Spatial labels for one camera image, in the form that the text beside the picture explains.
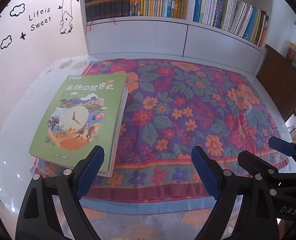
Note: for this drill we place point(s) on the brown wooden cabinet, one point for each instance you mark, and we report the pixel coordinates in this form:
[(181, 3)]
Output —
[(278, 77)]

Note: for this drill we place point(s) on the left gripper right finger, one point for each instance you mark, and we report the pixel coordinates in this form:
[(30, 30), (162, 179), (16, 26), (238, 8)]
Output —
[(243, 207)]

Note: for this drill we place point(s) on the floral quilted mat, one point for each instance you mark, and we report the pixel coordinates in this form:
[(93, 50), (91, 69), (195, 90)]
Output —
[(173, 106)]

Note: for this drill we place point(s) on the green world history book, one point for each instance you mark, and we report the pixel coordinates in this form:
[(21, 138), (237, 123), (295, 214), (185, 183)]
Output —
[(86, 111)]

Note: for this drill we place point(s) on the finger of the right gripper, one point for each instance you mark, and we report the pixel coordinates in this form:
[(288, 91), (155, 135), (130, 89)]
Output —
[(284, 147), (256, 166)]

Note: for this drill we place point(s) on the white bookshelf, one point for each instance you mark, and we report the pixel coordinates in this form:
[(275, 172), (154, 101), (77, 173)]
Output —
[(226, 32)]

